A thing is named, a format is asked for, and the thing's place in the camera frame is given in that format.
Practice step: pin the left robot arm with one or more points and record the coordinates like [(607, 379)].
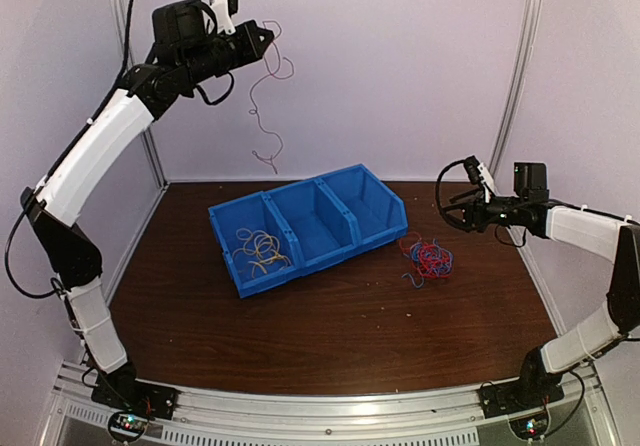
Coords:
[(194, 41)]

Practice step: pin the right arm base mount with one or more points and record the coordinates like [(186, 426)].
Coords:
[(528, 414)]

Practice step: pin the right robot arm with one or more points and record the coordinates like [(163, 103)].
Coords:
[(613, 238)]

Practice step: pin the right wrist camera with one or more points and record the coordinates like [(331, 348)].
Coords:
[(480, 176)]

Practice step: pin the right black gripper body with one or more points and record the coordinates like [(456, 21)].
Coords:
[(482, 220)]

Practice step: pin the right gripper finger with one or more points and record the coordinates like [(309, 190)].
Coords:
[(459, 197), (455, 222)]

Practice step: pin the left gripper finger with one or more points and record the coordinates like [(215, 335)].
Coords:
[(260, 47), (262, 33)]

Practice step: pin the left aluminium frame post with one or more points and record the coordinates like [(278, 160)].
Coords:
[(136, 118)]

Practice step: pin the aluminium front rail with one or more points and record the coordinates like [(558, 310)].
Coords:
[(449, 416)]

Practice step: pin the aluminium frame post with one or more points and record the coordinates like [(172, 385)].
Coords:
[(136, 118), (528, 32)]

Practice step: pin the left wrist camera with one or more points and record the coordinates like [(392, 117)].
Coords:
[(223, 11)]

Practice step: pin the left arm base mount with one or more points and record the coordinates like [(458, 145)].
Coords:
[(131, 419)]

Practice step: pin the right aluminium frame post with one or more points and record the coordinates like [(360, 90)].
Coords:
[(528, 32)]

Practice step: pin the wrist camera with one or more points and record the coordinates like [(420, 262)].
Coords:
[(480, 176), (223, 11)]

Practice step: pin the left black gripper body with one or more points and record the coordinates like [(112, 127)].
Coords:
[(244, 54)]

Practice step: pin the blue three-compartment bin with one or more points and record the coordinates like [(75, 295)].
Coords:
[(273, 237)]

